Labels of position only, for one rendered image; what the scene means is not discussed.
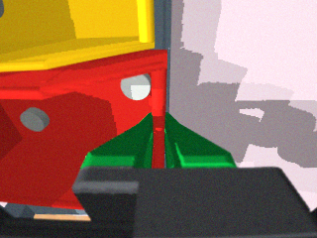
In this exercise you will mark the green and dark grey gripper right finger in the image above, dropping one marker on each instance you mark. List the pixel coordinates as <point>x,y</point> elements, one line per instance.
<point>191,150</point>

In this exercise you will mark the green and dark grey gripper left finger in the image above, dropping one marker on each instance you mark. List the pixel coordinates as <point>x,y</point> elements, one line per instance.
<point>126,149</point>

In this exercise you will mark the grey-blue metal shelf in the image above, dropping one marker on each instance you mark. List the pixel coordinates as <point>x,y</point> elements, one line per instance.
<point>162,42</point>

